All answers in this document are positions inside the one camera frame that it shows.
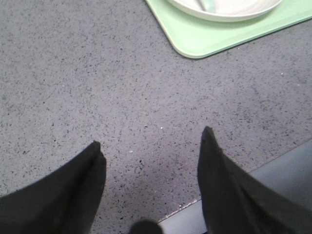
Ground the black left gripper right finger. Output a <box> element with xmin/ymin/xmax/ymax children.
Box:
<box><xmin>197</xmin><ymin>126</ymin><xmax>312</xmax><ymax>234</ymax></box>

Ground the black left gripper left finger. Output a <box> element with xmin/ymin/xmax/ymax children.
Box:
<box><xmin>0</xmin><ymin>141</ymin><xmax>106</xmax><ymax>234</ymax></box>

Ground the light green rectangular tray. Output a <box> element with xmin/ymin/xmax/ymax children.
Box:
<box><xmin>147</xmin><ymin>0</ymin><xmax>312</xmax><ymax>59</ymax></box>

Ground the light green plastic spoon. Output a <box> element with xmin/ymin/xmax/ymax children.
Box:
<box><xmin>197</xmin><ymin>0</ymin><xmax>216</xmax><ymax>13</ymax></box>

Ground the white round plate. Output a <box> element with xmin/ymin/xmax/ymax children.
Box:
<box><xmin>169</xmin><ymin>0</ymin><xmax>282</xmax><ymax>22</ymax></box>

